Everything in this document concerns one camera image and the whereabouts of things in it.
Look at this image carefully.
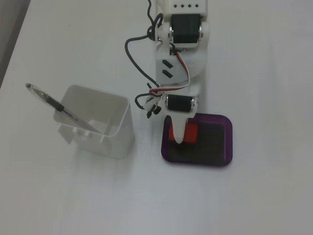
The red cube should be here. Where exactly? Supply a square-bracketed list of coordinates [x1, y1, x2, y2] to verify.
[168, 123, 199, 143]

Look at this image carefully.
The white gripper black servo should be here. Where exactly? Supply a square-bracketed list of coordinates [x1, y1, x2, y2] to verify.
[158, 82, 201, 144]

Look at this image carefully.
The red white black servo wire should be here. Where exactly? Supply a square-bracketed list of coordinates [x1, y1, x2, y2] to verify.
[146, 43, 192, 100]

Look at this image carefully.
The black cable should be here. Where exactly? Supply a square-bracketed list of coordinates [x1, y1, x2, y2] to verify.
[124, 0, 164, 120]

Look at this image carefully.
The white plastic container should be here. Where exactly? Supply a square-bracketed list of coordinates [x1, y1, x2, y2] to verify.
[53, 84, 135, 160]

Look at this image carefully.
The clear black pen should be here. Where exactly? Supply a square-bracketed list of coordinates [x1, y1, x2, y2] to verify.
[25, 82, 102, 134]

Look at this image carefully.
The purple metal tray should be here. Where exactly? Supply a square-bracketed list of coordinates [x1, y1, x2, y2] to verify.
[160, 113, 233, 167]

